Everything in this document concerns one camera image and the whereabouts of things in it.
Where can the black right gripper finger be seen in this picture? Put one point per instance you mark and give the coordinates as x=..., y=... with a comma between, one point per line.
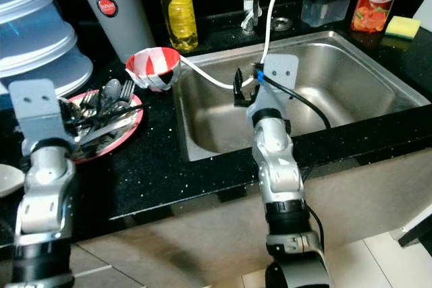
x=239, y=82

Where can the red white striped bowl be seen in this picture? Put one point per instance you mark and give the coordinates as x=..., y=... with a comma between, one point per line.
x=152, y=62

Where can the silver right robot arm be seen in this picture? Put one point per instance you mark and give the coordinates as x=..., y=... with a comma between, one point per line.
x=280, y=166

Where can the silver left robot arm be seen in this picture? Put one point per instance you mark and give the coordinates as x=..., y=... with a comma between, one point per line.
x=47, y=200

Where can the metal fork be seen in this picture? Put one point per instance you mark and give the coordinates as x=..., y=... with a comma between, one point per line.
x=127, y=92
x=89, y=99

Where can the pink rimmed plate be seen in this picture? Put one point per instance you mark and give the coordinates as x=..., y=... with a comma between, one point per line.
x=128, y=134

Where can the round metal hole cover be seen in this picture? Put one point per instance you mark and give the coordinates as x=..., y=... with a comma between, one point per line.
x=281, y=23

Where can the metal faucet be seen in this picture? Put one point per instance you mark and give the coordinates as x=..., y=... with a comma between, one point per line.
x=251, y=5

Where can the yellow dish soap bottle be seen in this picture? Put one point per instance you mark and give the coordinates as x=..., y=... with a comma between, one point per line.
x=179, y=11

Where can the white blue stacked container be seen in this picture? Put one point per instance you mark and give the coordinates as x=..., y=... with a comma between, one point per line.
x=40, y=32

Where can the grey canister with red logo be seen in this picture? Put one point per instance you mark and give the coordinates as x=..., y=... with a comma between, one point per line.
x=115, y=32

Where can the clear plastic container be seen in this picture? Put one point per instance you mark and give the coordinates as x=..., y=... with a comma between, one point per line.
x=325, y=6

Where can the stainless steel sink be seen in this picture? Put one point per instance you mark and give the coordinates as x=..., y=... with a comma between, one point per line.
x=364, y=79

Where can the beige cabinet front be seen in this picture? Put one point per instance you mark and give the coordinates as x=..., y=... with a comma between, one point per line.
x=196, y=234

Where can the yellow sponge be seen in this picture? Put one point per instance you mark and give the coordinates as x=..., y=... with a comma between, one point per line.
x=403, y=27

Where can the white panel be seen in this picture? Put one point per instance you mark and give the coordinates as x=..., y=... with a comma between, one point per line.
x=424, y=13

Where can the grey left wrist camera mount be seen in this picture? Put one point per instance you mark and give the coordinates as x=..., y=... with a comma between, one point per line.
x=37, y=109

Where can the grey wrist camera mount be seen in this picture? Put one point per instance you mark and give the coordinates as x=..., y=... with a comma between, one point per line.
x=37, y=109
x=282, y=72

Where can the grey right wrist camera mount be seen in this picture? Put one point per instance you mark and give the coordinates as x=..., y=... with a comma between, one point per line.
x=282, y=72

